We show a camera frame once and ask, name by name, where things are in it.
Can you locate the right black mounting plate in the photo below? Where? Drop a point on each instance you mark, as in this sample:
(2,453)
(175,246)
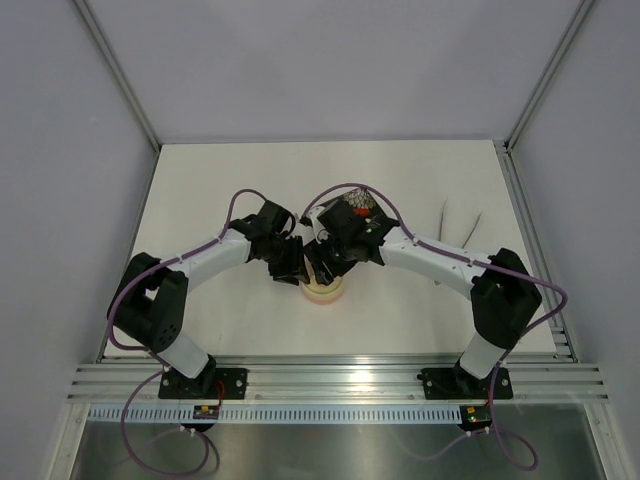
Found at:
(452,383)

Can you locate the black mounting plate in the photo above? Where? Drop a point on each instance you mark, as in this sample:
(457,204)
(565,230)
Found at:
(230,383)
(452,383)

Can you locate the toy red sausage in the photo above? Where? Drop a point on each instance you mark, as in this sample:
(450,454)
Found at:
(362,212)

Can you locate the left aluminium frame post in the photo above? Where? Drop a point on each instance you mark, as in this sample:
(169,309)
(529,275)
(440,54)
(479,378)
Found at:
(108,55)

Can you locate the aluminium frame post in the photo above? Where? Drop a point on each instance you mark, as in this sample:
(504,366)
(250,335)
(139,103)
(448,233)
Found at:
(108,55)
(550,72)

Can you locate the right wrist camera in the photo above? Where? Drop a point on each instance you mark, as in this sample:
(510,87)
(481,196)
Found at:
(311,228)

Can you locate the pink and cream lunch bowl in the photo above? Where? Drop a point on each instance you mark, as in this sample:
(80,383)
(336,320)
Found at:
(322,298)

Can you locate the right aluminium frame post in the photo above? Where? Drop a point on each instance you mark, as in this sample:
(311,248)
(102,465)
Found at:
(550,72)

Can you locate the metal tongs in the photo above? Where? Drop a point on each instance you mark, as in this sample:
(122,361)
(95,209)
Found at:
(460,231)

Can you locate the black patterned square plate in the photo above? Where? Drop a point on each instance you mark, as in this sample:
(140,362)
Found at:
(360,200)

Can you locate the white slotted cable duct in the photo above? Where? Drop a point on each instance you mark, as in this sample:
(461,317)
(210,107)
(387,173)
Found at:
(279,414)

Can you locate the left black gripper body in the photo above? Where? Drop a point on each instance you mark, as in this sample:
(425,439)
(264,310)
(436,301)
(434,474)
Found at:
(284,257)

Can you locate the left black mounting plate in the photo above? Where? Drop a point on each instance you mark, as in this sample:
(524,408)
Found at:
(230,383)

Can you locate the aluminium rail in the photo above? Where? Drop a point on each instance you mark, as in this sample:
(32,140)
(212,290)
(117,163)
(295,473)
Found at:
(376,379)

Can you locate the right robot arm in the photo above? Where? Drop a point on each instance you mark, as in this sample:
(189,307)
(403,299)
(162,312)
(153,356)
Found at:
(503,296)

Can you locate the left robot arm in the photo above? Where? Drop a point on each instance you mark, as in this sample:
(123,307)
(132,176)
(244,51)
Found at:
(150,301)

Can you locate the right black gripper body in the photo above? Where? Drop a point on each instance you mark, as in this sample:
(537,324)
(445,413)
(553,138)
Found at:
(335,253)

